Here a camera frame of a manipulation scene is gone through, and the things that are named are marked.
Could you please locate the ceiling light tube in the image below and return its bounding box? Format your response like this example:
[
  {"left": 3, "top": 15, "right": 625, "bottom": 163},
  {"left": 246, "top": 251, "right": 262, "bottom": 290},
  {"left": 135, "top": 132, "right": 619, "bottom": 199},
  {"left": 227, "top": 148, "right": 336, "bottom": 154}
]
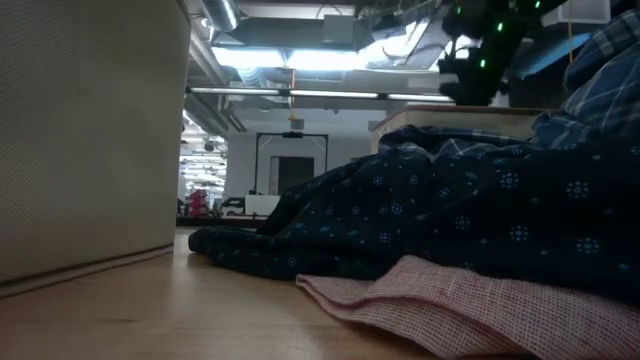
[{"left": 188, "top": 87, "right": 454, "bottom": 103}]

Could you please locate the navy dotted shirt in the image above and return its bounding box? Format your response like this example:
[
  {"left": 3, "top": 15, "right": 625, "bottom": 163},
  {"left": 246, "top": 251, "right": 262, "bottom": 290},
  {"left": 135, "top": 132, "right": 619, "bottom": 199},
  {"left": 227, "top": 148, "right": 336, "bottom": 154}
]
[{"left": 188, "top": 124, "right": 640, "bottom": 306}]

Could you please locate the silver ceiling duct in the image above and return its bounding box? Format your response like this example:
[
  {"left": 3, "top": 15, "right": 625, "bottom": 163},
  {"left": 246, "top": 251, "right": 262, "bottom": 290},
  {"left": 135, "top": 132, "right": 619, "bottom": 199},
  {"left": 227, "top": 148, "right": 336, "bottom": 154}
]
[{"left": 199, "top": 0, "right": 242, "bottom": 32}]

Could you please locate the black frame stand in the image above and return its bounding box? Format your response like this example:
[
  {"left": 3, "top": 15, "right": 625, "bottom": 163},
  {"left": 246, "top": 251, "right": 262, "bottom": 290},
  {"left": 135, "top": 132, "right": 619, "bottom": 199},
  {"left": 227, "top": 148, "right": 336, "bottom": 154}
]
[{"left": 253, "top": 130, "right": 330, "bottom": 197}]

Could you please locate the pink knit shirt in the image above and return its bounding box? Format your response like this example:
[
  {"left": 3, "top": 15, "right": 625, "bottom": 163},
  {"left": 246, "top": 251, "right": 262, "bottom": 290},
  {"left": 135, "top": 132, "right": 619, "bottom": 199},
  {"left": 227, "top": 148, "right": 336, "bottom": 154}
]
[{"left": 295, "top": 254, "right": 640, "bottom": 360}]

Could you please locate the beige fabric storage bin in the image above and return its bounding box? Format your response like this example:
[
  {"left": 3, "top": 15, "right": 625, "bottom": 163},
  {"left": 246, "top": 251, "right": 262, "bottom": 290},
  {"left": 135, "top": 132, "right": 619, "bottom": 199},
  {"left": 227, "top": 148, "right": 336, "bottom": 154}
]
[
  {"left": 369, "top": 103, "right": 564, "bottom": 154},
  {"left": 0, "top": 0, "right": 193, "bottom": 300}
]

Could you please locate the red object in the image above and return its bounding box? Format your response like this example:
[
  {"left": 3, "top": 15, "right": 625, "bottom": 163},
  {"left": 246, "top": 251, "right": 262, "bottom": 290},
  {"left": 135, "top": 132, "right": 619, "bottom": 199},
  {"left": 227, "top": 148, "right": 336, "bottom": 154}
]
[{"left": 187, "top": 188, "right": 210, "bottom": 218}]

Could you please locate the blue plaid shirt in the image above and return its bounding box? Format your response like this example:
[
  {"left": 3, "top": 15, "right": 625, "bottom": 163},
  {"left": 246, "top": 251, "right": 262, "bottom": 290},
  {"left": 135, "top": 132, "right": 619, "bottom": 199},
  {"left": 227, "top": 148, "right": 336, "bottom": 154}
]
[{"left": 379, "top": 7, "right": 640, "bottom": 157}]

